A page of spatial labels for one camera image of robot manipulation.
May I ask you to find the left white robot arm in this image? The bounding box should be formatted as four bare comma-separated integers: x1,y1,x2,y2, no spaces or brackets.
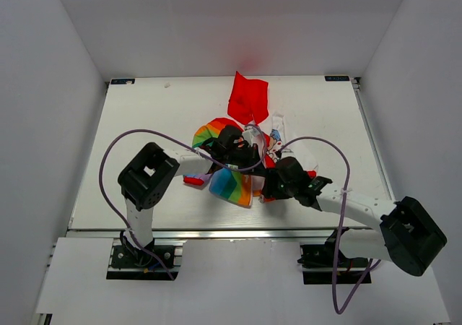
118,124,267,267

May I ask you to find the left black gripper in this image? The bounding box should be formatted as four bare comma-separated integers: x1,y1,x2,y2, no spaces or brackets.
224,143,266,178

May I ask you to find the red rainbow kids jacket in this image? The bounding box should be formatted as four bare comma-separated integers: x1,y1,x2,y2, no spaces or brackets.
183,70,321,209

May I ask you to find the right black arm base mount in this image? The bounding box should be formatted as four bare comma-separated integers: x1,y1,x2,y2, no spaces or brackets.
297,229,368,285

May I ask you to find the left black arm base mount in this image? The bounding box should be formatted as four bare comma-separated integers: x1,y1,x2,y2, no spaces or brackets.
106,231,183,282

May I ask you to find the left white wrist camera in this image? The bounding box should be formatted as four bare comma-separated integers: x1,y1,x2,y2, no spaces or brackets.
242,126,265,148

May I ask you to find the right blue table label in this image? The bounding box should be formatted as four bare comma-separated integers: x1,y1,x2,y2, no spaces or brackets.
324,75,350,82

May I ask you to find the left blue table label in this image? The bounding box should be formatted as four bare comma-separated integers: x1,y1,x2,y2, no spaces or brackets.
110,78,135,85

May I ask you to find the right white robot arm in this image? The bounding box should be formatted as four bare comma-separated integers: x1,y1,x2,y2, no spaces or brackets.
262,157,448,277

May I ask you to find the blue table label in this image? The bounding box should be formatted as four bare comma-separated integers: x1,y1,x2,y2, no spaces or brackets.
110,78,135,85
324,75,350,82

